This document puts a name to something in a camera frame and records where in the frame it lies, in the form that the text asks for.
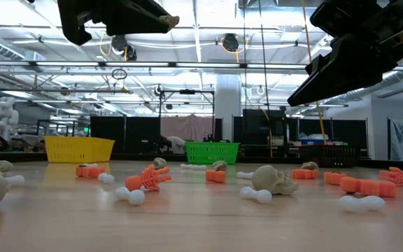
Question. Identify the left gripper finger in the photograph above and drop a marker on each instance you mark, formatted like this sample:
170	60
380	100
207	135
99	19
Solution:
128	21
149	5

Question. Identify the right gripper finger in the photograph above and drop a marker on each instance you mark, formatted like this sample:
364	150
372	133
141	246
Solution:
322	66
327	89

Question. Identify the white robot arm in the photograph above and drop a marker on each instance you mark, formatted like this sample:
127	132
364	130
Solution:
5	115

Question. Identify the black partition screen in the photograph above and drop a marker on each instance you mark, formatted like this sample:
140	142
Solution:
131	134
348	131

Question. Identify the blue box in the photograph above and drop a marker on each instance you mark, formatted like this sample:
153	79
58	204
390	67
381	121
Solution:
310	141

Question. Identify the black plastic basket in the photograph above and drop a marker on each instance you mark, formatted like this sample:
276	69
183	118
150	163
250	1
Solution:
331	156

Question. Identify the black cabinet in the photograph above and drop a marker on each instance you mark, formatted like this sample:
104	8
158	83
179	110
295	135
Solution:
254	126

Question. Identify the white building column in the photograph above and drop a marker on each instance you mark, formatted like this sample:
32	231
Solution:
228	105

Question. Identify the pink curtain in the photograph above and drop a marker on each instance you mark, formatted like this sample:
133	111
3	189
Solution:
194	127

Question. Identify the yellow plastic basket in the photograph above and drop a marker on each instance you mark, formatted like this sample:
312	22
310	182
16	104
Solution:
79	150

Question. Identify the person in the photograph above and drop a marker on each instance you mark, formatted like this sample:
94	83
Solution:
177	143

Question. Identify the green plastic basket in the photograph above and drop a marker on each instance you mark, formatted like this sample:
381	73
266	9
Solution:
212	153

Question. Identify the black stand frame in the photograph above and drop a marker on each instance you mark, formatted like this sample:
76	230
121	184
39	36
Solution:
187	91

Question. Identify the black table frame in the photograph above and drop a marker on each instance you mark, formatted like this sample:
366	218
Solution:
142	157

